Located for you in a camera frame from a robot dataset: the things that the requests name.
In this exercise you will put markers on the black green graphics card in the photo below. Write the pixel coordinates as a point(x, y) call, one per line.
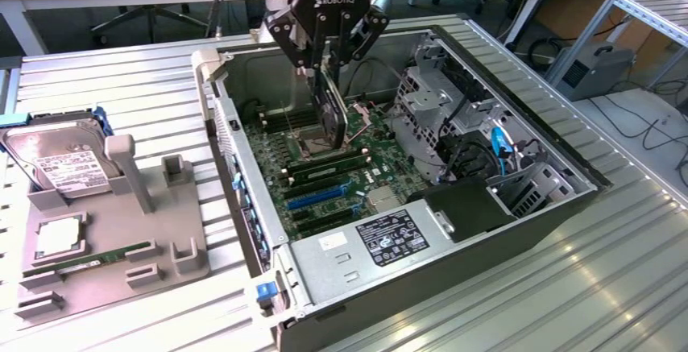
point(331, 118)

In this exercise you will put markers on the black RAM slot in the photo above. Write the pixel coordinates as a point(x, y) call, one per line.
point(323, 160)
point(279, 117)
point(279, 122)
point(279, 111)
point(279, 128)
point(334, 177)

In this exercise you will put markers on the metal socket cover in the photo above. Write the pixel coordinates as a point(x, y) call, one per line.
point(363, 112)

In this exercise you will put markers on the silver drive cage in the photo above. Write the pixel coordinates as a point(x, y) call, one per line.
point(435, 98)

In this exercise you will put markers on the thin locking lever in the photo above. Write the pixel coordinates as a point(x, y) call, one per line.
point(290, 122)

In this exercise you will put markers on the CPU socket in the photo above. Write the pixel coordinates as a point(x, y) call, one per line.
point(306, 144)

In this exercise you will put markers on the green motherboard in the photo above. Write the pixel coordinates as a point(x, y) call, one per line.
point(387, 146)

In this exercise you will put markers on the black slanted pole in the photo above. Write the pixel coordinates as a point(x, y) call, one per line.
point(535, 3)

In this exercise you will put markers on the black RAM stick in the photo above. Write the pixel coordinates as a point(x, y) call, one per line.
point(334, 171)

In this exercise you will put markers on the long black expansion slot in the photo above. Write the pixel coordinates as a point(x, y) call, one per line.
point(329, 228)
point(326, 220)
point(314, 191)

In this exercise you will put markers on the hard drive in blue caddy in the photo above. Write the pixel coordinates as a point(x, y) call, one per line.
point(103, 120)

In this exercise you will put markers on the silver chipset heatsink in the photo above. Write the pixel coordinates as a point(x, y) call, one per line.
point(385, 200)

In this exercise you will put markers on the blue expansion slot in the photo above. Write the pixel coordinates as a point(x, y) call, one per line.
point(318, 201)

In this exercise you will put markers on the grey controller box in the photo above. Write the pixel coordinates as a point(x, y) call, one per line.
point(597, 74)

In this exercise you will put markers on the dark grey hard disk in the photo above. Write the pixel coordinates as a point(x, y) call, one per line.
point(65, 117)

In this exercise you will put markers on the silver disk bay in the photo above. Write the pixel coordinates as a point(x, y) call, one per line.
point(533, 199)

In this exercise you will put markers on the silver hard disk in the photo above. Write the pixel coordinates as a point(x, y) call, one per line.
point(54, 154)

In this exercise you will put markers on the grey parts rack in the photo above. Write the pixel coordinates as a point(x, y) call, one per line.
point(107, 231)

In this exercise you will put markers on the silver power supply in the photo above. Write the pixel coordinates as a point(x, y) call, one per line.
point(323, 277)

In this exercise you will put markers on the blue case latch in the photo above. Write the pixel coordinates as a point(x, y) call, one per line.
point(266, 291)

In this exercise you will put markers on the green RAM stick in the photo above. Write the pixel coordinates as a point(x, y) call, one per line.
point(102, 258)

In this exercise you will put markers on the silver CPU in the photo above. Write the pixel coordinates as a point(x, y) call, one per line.
point(59, 237)

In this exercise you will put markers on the black silver PC case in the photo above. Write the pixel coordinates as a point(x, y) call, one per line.
point(409, 299)

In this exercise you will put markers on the aluminium frame table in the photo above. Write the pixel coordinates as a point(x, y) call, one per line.
point(657, 11)

